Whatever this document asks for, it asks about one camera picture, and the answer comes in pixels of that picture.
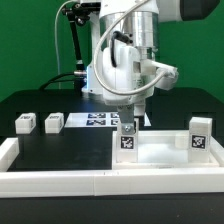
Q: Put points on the white U-shaped obstacle fence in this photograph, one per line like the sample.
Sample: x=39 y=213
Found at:
x=103 y=182

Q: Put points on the white fiducial marker sheet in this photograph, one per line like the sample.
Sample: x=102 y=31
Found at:
x=92 y=119

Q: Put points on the white square tabletop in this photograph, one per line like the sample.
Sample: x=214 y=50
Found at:
x=167 y=149

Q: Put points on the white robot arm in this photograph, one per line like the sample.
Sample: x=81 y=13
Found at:
x=129 y=23

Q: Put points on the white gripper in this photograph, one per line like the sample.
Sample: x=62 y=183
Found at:
x=131 y=73

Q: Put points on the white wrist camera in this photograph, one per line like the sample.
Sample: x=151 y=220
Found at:
x=169 y=75

